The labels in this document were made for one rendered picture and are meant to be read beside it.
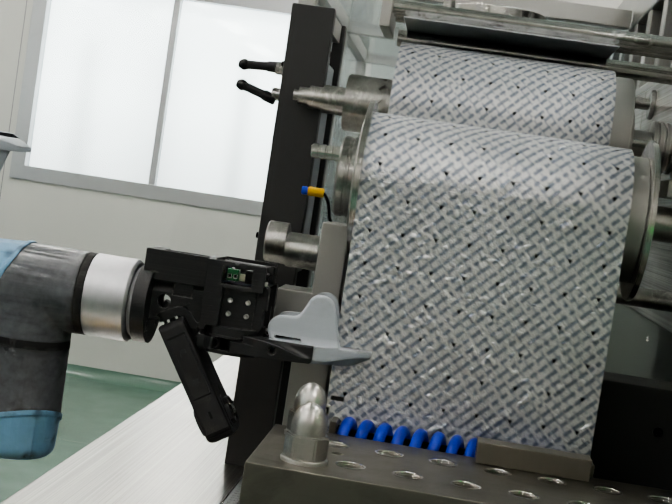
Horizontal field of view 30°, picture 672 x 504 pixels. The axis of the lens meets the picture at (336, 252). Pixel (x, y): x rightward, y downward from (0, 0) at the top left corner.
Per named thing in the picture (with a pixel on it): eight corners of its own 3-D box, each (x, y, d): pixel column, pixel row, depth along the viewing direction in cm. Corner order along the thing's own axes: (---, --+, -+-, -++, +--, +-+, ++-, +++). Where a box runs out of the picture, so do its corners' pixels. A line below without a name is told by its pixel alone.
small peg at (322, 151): (312, 154, 117) (313, 140, 116) (341, 158, 117) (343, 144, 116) (309, 159, 116) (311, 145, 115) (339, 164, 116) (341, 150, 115)
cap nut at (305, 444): (283, 452, 97) (291, 395, 97) (329, 460, 97) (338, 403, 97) (276, 461, 94) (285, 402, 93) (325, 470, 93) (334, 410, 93)
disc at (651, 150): (613, 294, 122) (638, 144, 121) (618, 295, 122) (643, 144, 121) (635, 307, 107) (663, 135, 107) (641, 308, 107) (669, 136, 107)
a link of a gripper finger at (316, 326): (376, 305, 107) (271, 288, 108) (366, 373, 108) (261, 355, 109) (379, 302, 111) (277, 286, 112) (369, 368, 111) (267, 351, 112)
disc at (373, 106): (354, 254, 124) (377, 105, 124) (359, 254, 124) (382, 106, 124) (341, 260, 110) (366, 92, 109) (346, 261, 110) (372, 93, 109)
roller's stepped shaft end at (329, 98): (293, 109, 144) (297, 81, 143) (345, 117, 143) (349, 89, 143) (289, 107, 140) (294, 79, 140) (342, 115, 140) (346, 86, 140)
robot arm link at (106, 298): (75, 339, 110) (101, 330, 118) (126, 348, 109) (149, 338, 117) (87, 254, 109) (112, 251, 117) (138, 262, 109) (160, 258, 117)
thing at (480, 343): (322, 433, 112) (353, 228, 111) (585, 477, 110) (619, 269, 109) (321, 434, 111) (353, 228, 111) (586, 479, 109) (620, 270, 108)
